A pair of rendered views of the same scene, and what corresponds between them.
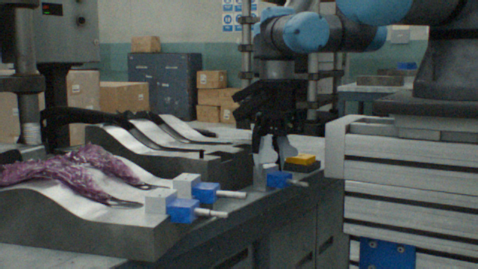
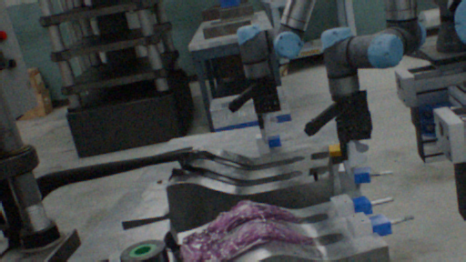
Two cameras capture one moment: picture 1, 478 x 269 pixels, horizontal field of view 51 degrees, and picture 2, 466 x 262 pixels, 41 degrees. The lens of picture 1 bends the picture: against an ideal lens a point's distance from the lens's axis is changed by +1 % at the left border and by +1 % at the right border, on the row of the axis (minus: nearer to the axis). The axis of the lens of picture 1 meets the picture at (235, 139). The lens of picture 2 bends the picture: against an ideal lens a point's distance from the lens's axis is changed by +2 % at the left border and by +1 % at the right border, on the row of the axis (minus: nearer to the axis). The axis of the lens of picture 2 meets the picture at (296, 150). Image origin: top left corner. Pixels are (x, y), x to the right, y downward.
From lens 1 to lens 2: 0.77 m
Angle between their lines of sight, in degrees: 27
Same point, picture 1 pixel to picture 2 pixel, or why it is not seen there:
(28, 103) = (29, 183)
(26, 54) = (12, 126)
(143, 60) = not seen: outside the picture
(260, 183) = (349, 184)
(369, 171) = not seen: outside the picture
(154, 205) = (363, 230)
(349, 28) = (408, 37)
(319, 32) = (399, 49)
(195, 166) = (314, 188)
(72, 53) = (15, 106)
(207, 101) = not seen: outside the picture
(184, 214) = (387, 228)
